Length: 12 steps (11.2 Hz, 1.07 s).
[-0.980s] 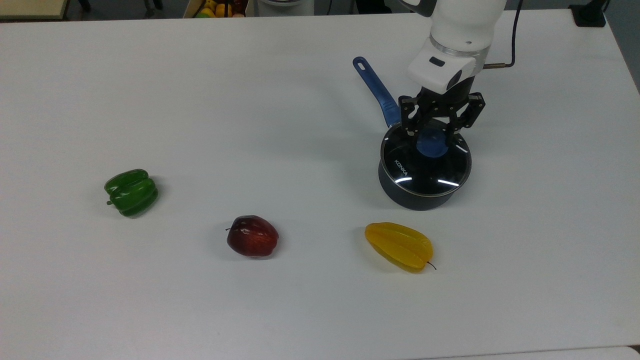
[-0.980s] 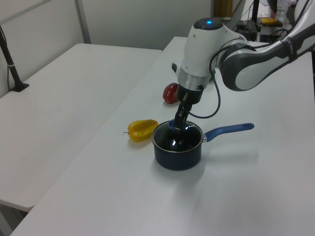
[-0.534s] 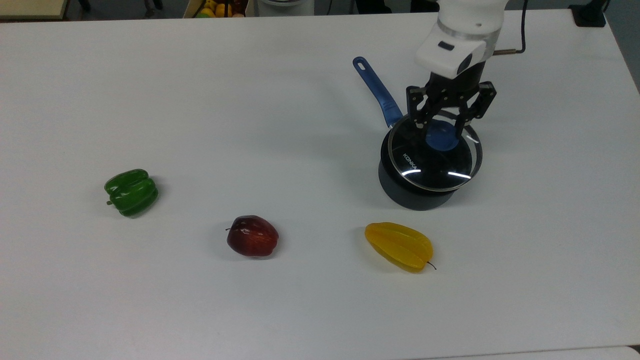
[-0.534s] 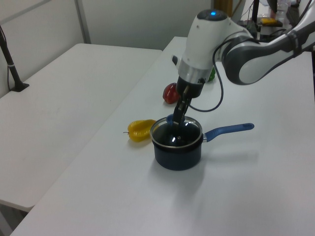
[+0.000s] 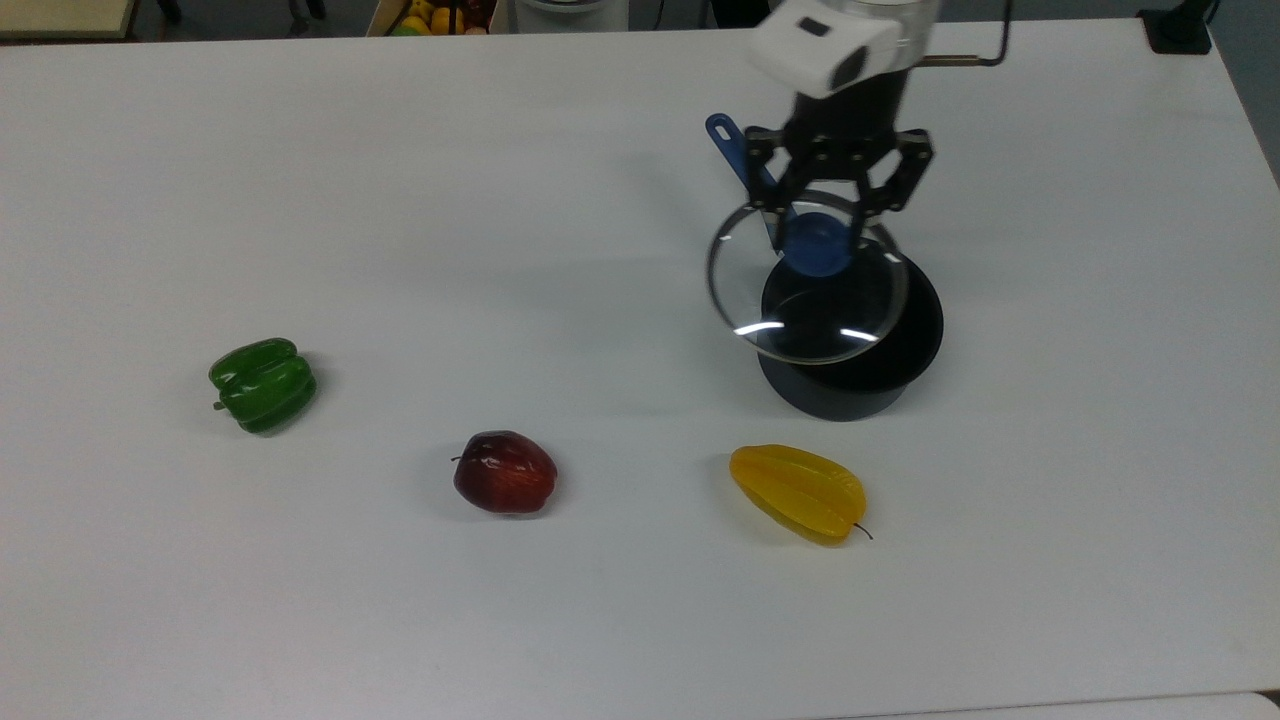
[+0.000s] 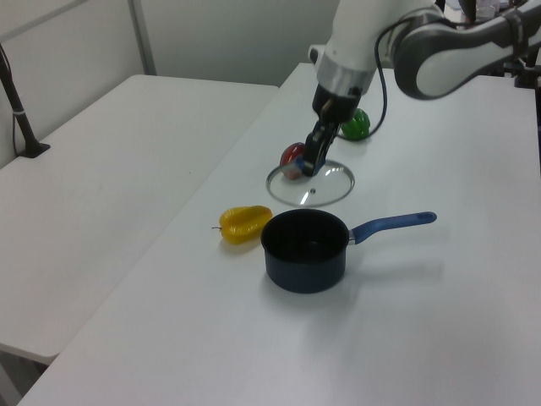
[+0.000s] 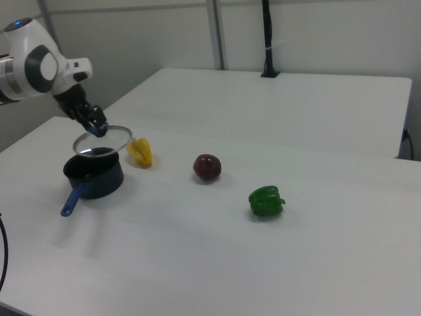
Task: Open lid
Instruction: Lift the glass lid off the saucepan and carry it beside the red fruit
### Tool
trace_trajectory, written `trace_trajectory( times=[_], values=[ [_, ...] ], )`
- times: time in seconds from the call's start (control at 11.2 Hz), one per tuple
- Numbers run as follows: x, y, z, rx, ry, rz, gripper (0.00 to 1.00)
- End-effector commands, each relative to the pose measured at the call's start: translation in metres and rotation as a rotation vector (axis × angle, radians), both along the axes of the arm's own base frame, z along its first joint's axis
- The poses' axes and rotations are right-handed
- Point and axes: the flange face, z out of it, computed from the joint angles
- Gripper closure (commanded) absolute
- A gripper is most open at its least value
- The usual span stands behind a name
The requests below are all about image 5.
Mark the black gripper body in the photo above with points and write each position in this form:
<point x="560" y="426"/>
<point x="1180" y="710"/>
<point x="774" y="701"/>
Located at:
<point x="850" y="125"/>

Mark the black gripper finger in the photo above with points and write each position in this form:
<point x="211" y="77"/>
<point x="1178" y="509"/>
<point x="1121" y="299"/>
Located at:
<point x="775" y="170"/>
<point x="905" y="175"/>

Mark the glass lid with blue knob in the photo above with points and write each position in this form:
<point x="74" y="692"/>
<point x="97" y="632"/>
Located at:
<point x="816" y="250"/>

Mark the dark blue saucepan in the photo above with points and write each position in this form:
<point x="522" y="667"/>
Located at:
<point x="850" y="395"/>

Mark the white round container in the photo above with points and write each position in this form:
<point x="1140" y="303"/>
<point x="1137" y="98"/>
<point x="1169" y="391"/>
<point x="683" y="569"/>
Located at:
<point x="570" y="14"/>

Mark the black clamp base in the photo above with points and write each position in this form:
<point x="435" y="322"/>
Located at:
<point x="1178" y="28"/>

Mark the yellow plastic starfruit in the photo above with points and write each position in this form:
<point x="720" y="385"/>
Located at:
<point x="800" y="492"/>

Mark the cardboard box of toy fruit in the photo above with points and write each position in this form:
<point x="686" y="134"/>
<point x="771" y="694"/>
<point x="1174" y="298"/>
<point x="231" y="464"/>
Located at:
<point x="430" y="16"/>

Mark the red plastic apple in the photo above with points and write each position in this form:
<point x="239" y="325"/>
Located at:
<point x="505" y="475"/>

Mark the green plastic bell pepper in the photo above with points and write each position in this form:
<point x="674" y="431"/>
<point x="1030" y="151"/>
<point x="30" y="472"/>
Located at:
<point x="265" y="388"/>

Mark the wooden table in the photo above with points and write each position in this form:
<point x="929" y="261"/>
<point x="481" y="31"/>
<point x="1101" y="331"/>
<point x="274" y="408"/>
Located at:
<point x="65" y="15"/>

